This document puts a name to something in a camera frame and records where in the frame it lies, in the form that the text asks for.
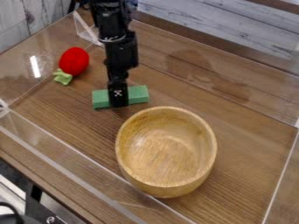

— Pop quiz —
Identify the brown wooden bowl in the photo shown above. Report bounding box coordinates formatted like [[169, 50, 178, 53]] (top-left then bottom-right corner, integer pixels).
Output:
[[117, 106, 218, 199]]

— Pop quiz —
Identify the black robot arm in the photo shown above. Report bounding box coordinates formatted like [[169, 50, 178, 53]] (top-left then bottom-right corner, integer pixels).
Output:
[[90, 0, 139, 108]]

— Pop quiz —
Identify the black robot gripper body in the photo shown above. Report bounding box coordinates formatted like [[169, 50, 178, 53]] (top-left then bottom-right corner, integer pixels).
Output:
[[105, 31, 139, 81]]

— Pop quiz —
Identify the black metal table bracket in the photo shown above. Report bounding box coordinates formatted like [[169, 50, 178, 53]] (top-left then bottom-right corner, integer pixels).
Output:
[[24, 185, 67, 224]]

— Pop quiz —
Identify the green rectangular block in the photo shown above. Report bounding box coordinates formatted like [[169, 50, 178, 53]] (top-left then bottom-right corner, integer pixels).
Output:
[[93, 85, 150, 109]]

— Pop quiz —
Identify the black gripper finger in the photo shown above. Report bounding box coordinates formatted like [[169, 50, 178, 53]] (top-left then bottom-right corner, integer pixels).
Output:
[[107, 80, 129, 108]]

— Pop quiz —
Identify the black cable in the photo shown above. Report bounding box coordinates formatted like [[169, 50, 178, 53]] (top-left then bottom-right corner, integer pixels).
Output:
[[0, 201, 24, 224]]

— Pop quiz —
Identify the red plush strawberry toy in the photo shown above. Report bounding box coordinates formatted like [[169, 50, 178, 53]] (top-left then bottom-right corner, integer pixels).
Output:
[[52, 47, 90, 86]]

